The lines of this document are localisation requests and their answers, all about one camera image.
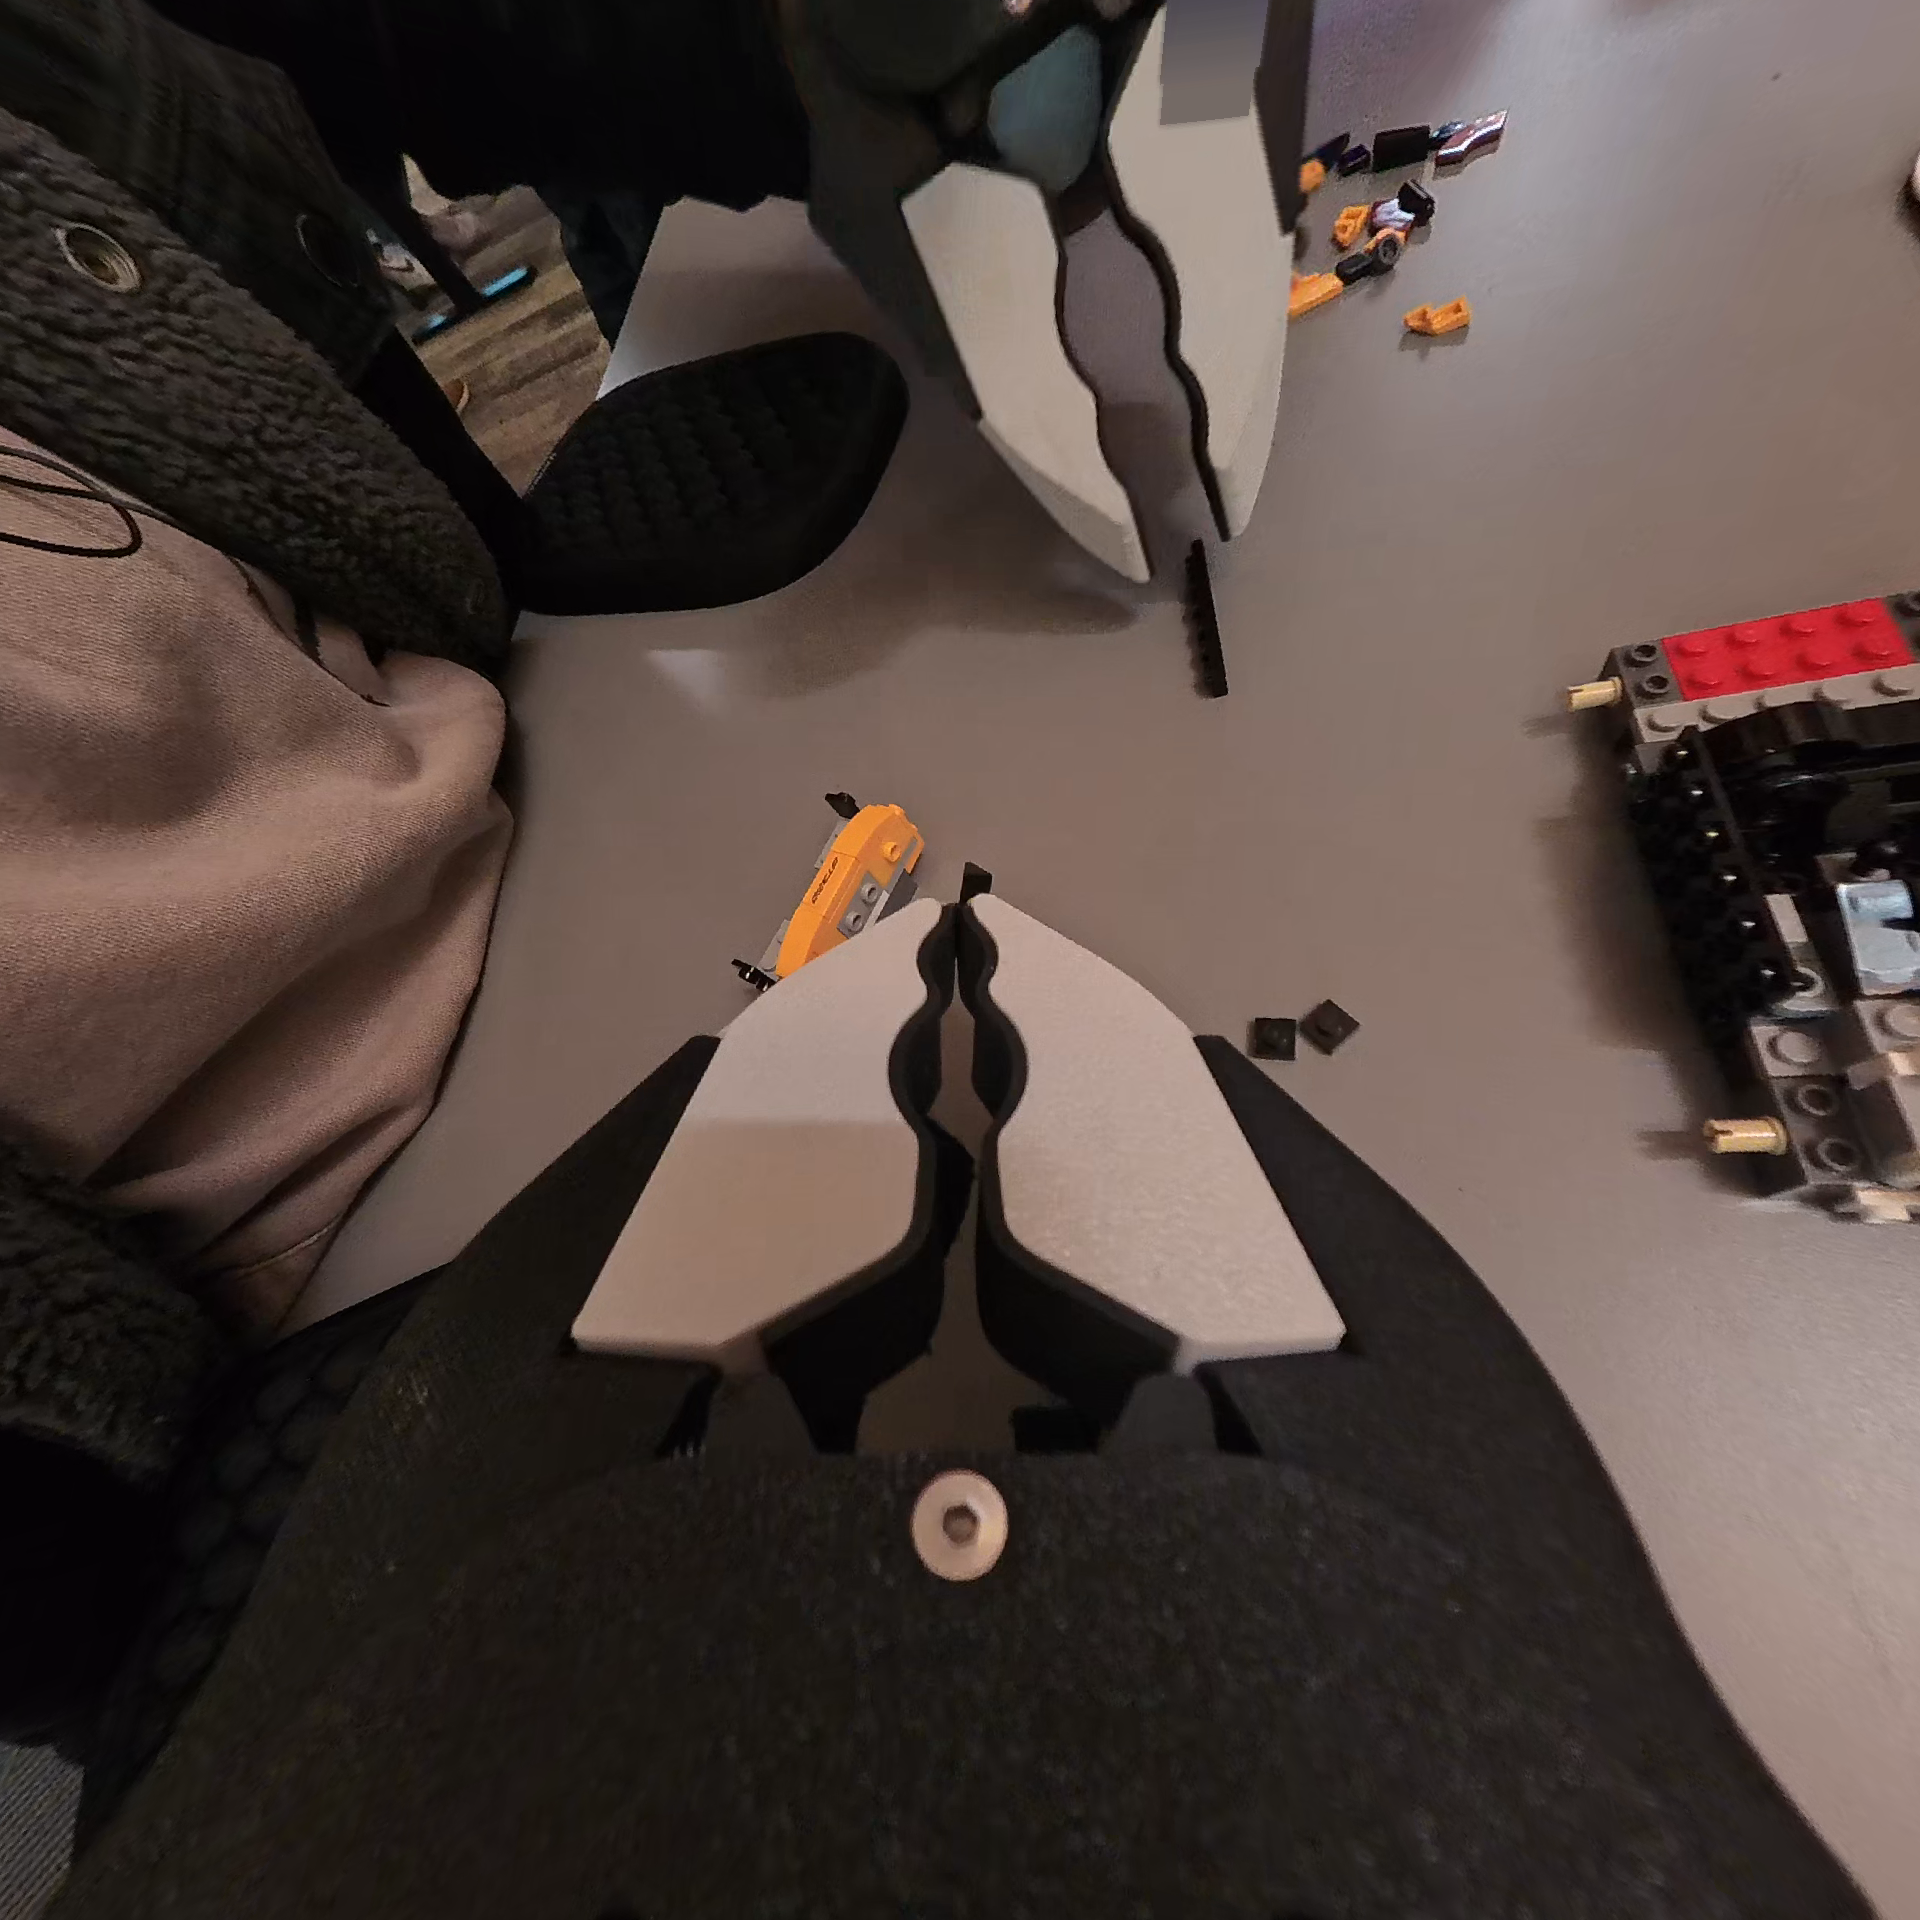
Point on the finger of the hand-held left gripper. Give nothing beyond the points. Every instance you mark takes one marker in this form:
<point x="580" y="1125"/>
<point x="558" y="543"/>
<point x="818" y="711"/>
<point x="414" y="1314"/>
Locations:
<point x="1223" y="300"/>
<point x="1005" y="330"/>

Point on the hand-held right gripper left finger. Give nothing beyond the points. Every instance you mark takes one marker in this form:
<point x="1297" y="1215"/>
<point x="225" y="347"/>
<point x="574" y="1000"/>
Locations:
<point x="764" y="1170"/>

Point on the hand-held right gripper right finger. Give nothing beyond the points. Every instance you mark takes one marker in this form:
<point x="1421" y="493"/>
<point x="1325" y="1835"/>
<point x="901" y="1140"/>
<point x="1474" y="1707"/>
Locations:
<point x="1156" y="1170"/>

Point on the orange grey black brick assembly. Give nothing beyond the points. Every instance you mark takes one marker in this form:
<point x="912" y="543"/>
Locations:
<point x="839" y="900"/>

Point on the long black brick plate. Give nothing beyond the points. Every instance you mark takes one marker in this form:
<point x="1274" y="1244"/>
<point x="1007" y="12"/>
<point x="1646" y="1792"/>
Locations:
<point x="1208" y="623"/>

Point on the grey desk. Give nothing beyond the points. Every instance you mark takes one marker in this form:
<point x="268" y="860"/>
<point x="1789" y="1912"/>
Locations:
<point x="1424" y="840"/>

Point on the pile of small loose bricks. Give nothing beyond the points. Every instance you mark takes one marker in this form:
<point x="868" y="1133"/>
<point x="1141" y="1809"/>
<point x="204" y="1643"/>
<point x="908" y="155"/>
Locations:
<point x="1389" y="195"/>

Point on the beige sweatshirt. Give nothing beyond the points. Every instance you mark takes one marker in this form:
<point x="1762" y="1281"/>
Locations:
<point x="254" y="900"/>

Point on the black toy car chassis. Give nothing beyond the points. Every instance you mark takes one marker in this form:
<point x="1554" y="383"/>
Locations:
<point x="1785" y="645"/>

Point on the dark fleece jacket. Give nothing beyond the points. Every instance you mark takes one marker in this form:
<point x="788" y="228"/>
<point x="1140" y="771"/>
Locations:
<point x="225" y="330"/>

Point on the small orange bracket brick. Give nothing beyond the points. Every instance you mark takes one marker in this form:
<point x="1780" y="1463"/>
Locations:
<point x="1436" y="316"/>

